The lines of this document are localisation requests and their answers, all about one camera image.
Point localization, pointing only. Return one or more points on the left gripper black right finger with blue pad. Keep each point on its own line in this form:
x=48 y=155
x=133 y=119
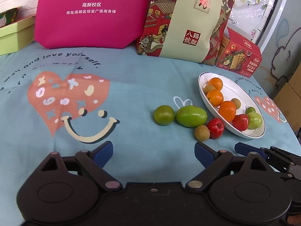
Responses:
x=214 y=163

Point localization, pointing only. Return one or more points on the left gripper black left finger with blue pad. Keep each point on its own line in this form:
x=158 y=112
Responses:
x=93 y=162

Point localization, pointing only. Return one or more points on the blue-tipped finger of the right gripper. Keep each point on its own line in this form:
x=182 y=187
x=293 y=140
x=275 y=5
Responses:
x=245 y=149

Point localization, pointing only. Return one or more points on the red apple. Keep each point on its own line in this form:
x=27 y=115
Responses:
x=241 y=122
x=216 y=128

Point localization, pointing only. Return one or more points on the small green lime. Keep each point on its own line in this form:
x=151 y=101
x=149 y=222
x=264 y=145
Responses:
x=250 y=110

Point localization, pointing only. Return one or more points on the large orange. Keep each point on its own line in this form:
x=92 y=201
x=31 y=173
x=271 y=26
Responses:
x=227 y=110

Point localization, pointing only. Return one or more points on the brown kiwi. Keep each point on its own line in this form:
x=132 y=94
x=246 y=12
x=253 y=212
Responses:
x=202 y=133
x=208 y=88
x=236 y=102

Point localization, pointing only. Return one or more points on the red apple in plate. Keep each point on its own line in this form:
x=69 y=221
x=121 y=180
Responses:
x=241 y=122

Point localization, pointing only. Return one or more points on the brown kiwi front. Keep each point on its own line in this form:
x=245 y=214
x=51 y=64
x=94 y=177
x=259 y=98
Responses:
x=202 y=133

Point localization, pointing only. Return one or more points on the green apple in plate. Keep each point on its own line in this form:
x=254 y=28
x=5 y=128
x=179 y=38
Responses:
x=255 y=120

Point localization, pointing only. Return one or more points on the green mango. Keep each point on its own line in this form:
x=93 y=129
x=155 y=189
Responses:
x=191 y=116

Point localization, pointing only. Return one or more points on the white oval plate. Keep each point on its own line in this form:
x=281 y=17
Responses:
x=229 y=91

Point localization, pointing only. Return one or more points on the round green fruit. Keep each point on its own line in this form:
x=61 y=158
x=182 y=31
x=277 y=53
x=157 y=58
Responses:
x=164 y=115

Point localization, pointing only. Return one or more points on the small orange upper plate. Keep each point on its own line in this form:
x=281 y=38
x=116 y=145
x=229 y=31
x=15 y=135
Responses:
x=217 y=83

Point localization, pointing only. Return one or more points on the light blue printed tablecloth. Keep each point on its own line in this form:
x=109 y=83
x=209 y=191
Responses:
x=55 y=103

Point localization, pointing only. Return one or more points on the red cracker box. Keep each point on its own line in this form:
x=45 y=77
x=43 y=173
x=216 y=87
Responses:
x=238 y=54

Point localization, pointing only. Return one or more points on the red patterned gift bag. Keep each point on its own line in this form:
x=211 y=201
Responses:
x=189 y=30

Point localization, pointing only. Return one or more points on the green gift box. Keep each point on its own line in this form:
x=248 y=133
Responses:
x=16 y=32

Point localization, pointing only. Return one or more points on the magenta fabric bag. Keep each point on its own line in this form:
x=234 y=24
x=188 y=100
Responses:
x=89 y=23

